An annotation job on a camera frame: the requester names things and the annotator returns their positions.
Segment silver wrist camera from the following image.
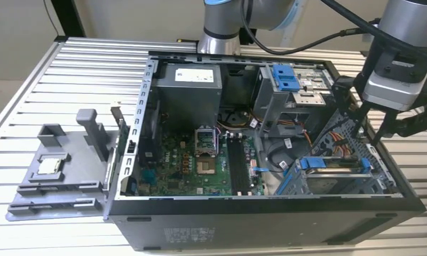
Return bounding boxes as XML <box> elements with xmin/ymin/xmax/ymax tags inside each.
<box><xmin>361</xmin><ymin>71</ymin><xmax>427</xmax><ymax>111</ymax></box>

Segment grey parts rack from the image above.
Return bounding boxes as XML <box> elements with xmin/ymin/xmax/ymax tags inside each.
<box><xmin>6</xmin><ymin>108</ymin><xmax>123</xmax><ymax>222</ymax></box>

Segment black looped wire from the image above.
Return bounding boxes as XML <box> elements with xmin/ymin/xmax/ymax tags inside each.
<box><xmin>264</xmin><ymin>138</ymin><xmax>328</xmax><ymax>175</ymax></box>

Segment silver CPU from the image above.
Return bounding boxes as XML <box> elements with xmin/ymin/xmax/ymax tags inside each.
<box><xmin>37</xmin><ymin>158</ymin><xmax>62</xmax><ymax>174</ymax></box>

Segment coloured power wire bundle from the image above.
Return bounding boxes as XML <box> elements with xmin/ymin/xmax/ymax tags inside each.
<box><xmin>326</xmin><ymin>130</ymin><xmax>354</xmax><ymax>158</ymax></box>

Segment green motherboard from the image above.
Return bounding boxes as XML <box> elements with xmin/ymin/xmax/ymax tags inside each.
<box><xmin>125</xmin><ymin>125</ymin><xmax>268</xmax><ymax>197</ymax></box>

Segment grey power supply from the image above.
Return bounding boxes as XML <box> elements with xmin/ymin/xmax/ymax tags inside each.
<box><xmin>151</xmin><ymin>63</ymin><xmax>222</xmax><ymax>129</ymax></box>

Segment CPU socket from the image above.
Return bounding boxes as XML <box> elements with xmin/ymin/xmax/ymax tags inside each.
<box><xmin>194</xmin><ymin>157</ymin><xmax>217</xmax><ymax>175</ymax></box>

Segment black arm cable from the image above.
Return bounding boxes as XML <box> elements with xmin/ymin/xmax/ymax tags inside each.
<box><xmin>238</xmin><ymin>0</ymin><xmax>427</xmax><ymax>65</ymax></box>

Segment green graphics card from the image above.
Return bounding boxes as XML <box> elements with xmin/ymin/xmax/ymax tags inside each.
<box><xmin>107</xmin><ymin>100</ymin><xmax>130</xmax><ymax>193</ymax></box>

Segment hard disk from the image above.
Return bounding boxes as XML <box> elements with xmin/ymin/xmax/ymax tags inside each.
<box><xmin>297</xmin><ymin>156</ymin><xmax>372</xmax><ymax>193</ymax></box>

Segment black RAM slot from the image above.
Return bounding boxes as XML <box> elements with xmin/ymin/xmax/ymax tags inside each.
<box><xmin>225</xmin><ymin>132</ymin><xmax>240</xmax><ymax>196</ymax></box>
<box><xmin>233</xmin><ymin>132</ymin><xmax>249</xmax><ymax>196</ymax></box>
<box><xmin>229</xmin><ymin>132</ymin><xmax>244</xmax><ymax>196</ymax></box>
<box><xmin>238</xmin><ymin>132</ymin><xmax>253</xmax><ymax>196</ymax></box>

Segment black case fan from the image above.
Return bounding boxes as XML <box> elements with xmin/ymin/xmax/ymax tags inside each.
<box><xmin>139</xmin><ymin>87</ymin><xmax>162</xmax><ymax>166</ymax></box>

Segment grey optical drive cage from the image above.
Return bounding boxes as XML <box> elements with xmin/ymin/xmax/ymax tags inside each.
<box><xmin>252</xmin><ymin>62</ymin><xmax>344</xmax><ymax>137</ymax></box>

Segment blue drive latch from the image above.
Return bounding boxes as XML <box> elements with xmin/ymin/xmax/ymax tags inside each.
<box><xmin>272</xmin><ymin>63</ymin><xmax>301</xmax><ymax>91</ymax></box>

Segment grey disk bay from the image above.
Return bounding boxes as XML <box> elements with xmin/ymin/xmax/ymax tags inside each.
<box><xmin>273</xmin><ymin>156</ymin><xmax>392</xmax><ymax>195</ymax></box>

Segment yellow black supply wires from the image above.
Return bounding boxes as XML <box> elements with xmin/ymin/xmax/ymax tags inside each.
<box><xmin>216</xmin><ymin>117</ymin><xmax>262</xmax><ymax>130</ymax></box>

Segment black metal post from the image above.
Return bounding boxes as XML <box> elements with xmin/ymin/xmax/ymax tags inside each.
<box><xmin>50</xmin><ymin>0</ymin><xmax>87</xmax><ymax>38</ymax></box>

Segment black PC case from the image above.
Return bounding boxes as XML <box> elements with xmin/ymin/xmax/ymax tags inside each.
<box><xmin>103</xmin><ymin>49</ymin><xmax>427</xmax><ymax>253</ymax></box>

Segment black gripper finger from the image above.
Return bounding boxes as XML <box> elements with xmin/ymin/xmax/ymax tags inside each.
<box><xmin>370</xmin><ymin>105</ymin><xmax>427</xmax><ymax>147</ymax></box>
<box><xmin>332</xmin><ymin>75</ymin><xmax>370</xmax><ymax>141</ymax></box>

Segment metal socket cover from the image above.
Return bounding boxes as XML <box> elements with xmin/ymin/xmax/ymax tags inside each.
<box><xmin>193</xmin><ymin>127</ymin><xmax>220</xmax><ymax>157</ymax></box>

